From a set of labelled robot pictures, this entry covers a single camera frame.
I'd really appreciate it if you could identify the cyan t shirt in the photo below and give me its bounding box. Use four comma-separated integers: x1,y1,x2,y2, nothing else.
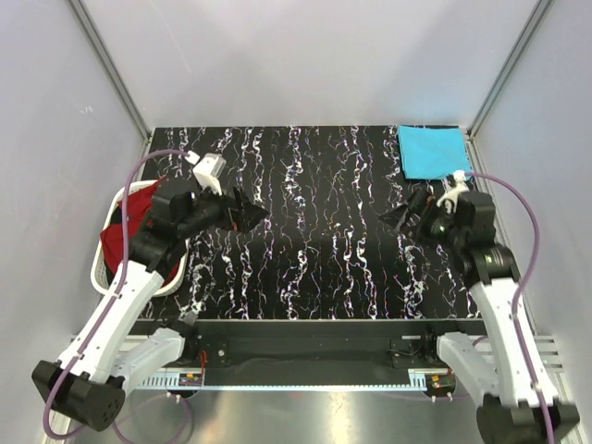
398,126,472,180

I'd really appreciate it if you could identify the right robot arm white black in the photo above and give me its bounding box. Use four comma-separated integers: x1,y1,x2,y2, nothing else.
379,185,580,443

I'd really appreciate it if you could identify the red t shirt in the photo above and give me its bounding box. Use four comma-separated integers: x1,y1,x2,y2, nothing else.
100,179,186,283

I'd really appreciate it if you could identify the white laundry basket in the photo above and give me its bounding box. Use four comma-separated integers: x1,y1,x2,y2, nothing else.
91,180,188,299

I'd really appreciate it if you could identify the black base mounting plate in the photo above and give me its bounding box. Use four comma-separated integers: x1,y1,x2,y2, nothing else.
138,318,463,389

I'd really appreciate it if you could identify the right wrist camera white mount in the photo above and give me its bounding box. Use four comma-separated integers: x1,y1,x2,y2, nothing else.
437,170,469,215

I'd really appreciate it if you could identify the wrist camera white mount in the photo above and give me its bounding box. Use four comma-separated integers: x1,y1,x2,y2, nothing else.
186,151,227,195
437,170,469,215

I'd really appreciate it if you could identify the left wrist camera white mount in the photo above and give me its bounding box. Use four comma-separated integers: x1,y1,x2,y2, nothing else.
186,151,227,195

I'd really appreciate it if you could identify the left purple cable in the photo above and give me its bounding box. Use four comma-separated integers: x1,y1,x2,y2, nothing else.
42,148,198,443

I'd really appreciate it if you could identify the slotted cable duct rail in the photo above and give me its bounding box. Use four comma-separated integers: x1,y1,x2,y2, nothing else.
138,367,427,392

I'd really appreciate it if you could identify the left aluminium frame post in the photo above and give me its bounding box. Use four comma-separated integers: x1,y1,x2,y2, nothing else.
66,0,152,142

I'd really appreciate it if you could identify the aluminium frame post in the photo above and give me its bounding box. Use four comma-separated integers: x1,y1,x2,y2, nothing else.
66,0,152,142
466,0,556,140

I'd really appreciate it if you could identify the right aluminium frame post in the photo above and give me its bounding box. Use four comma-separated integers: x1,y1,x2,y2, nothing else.
466,0,556,140

